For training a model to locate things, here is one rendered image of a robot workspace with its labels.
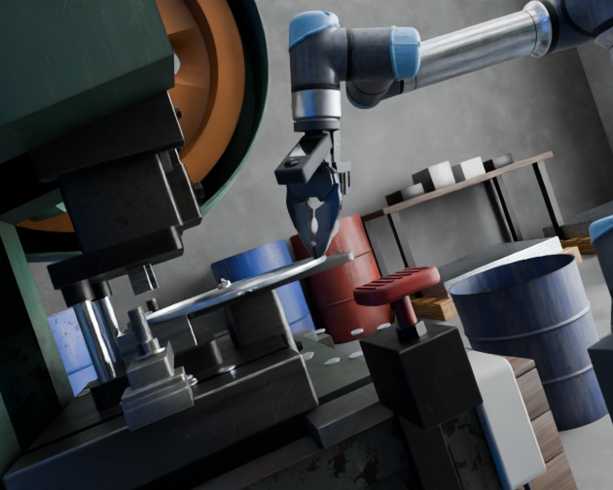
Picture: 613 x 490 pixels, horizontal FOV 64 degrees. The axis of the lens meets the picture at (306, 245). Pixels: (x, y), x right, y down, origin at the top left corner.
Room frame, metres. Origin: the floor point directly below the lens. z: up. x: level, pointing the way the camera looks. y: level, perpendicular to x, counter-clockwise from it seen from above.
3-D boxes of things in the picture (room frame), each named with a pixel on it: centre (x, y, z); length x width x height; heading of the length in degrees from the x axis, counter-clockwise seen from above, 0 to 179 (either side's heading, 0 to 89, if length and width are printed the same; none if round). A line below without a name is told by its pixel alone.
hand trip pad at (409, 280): (0.44, -0.06, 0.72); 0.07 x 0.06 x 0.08; 105
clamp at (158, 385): (0.53, 0.20, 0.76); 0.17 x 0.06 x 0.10; 15
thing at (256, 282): (0.73, 0.12, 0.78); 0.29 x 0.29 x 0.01
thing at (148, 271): (0.70, 0.24, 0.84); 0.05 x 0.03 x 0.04; 15
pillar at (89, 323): (0.60, 0.28, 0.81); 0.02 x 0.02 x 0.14
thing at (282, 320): (0.74, 0.08, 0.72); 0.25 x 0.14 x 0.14; 105
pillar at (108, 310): (0.76, 0.33, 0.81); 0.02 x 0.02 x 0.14
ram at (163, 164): (0.71, 0.21, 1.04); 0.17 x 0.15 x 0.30; 105
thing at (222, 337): (0.70, 0.25, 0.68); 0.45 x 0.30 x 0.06; 15
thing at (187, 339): (0.70, 0.24, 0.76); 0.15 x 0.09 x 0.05; 15
